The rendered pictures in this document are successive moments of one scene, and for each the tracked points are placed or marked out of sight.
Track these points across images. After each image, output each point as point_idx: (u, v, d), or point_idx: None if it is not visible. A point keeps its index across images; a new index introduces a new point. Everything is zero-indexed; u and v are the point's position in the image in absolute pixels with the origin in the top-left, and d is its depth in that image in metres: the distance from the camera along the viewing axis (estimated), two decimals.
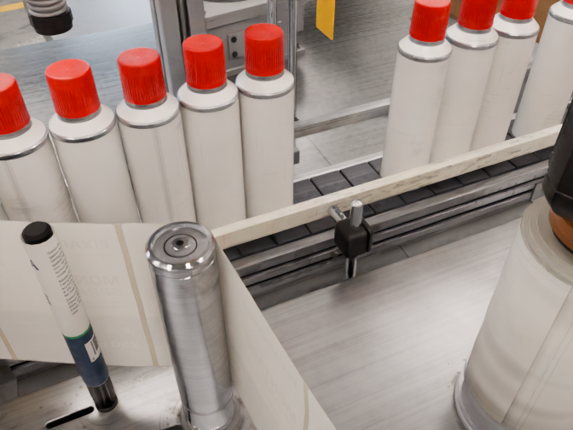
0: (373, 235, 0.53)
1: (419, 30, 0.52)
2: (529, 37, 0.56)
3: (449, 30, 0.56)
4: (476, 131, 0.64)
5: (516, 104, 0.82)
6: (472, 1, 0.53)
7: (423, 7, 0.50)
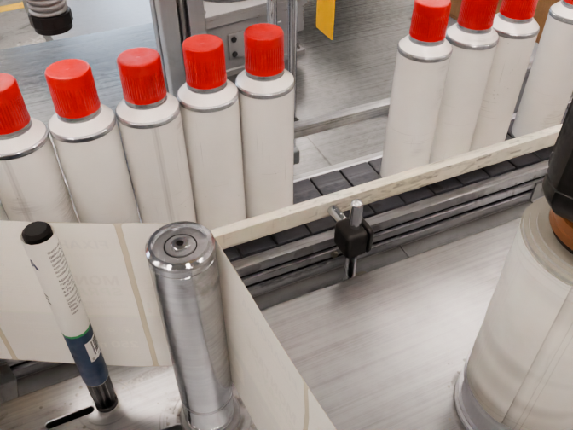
0: (373, 235, 0.53)
1: (419, 30, 0.52)
2: (529, 37, 0.56)
3: (449, 30, 0.56)
4: (476, 131, 0.64)
5: (516, 104, 0.82)
6: (472, 1, 0.53)
7: (423, 7, 0.50)
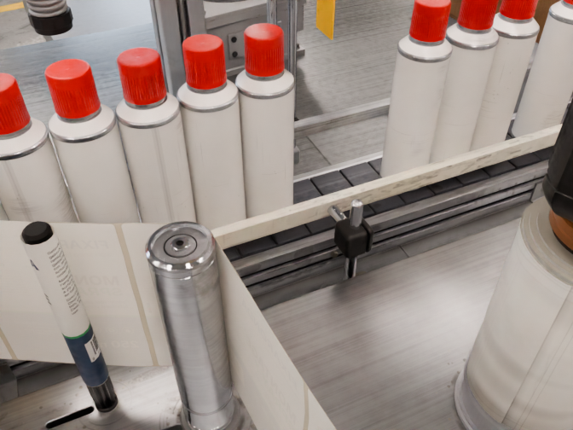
0: (373, 235, 0.53)
1: (419, 30, 0.52)
2: (529, 37, 0.56)
3: (449, 30, 0.56)
4: (476, 131, 0.64)
5: (516, 104, 0.82)
6: (472, 1, 0.53)
7: (423, 7, 0.50)
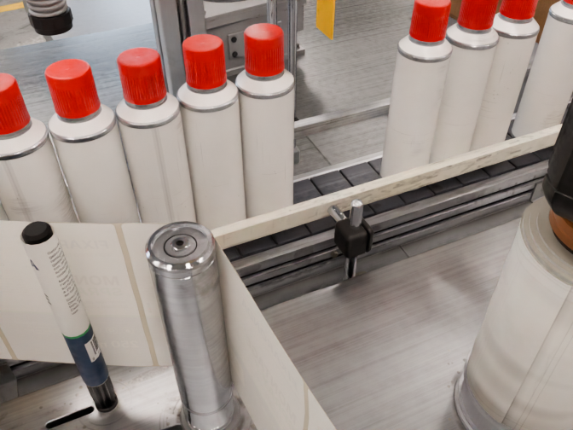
0: (373, 235, 0.53)
1: (419, 30, 0.52)
2: (529, 37, 0.56)
3: (449, 30, 0.56)
4: (476, 131, 0.64)
5: (516, 104, 0.82)
6: (472, 1, 0.53)
7: (423, 7, 0.50)
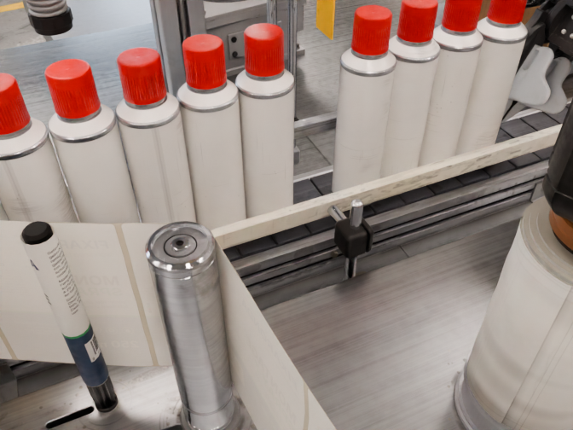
0: (373, 235, 0.53)
1: (361, 43, 0.50)
2: (470, 51, 0.54)
3: (389, 43, 0.54)
4: (422, 145, 0.62)
5: None
6: (410, 13, 0.51)
7: (362, 20, 0.48)
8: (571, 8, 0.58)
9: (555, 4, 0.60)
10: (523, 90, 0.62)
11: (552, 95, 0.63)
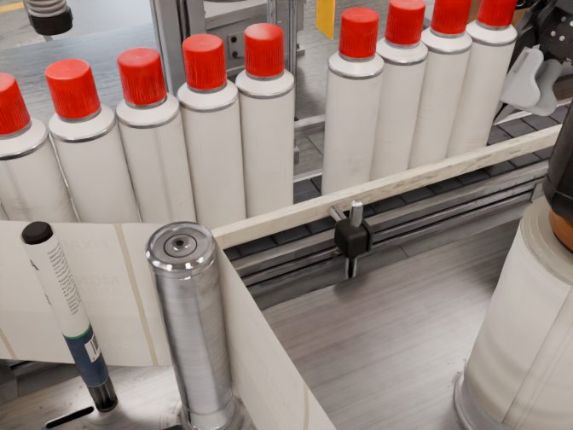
0: (373, 235, 0.53)
1: (348, 46, 0.49)
2: (458, 54, 0.54)
3: (377, 45, 0.54)
4: (411, 148, 0.62)
5: None
6: (397, 15, 0.50)
7: (350, 22, 0.48)
8: (561, 10, 0.58)
9: (545, 6, 0.60)
10: (513, 92, 0.61)
11: (543, 98, 0.62)
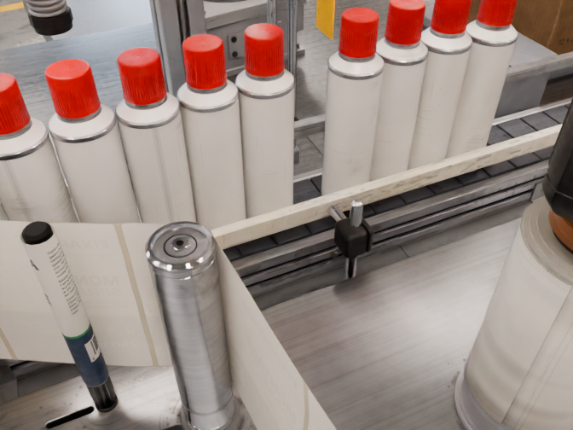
0: (373, 235, 0.53)
1: (348, 46, 0.49)
2: (458, 54, 0.54)
3: (377, 45, 0.54)
4: (411, 148, 0.62)
5: (516, 104, 0.82)
6: (397, 15, 0.50)
7: (350, 22, 0.48)
8: None
9: None
10: None
11: None
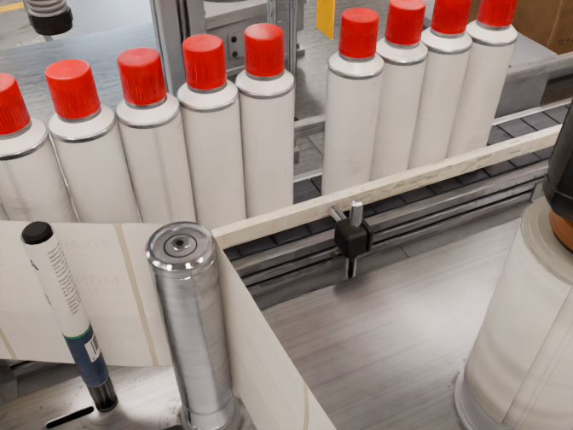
0: (373, 235, 0.53)
1: (348, 46, 0.49)
2: (458, 54, 0.54)
3: (377, 45, 0.54)
4: (411, 148, 0.62)
5: (516, 104, 0.82)
6: (397, 15, 0.50)
7: (350, 22, 0.48)
8: None
9: None
10: None
11: None
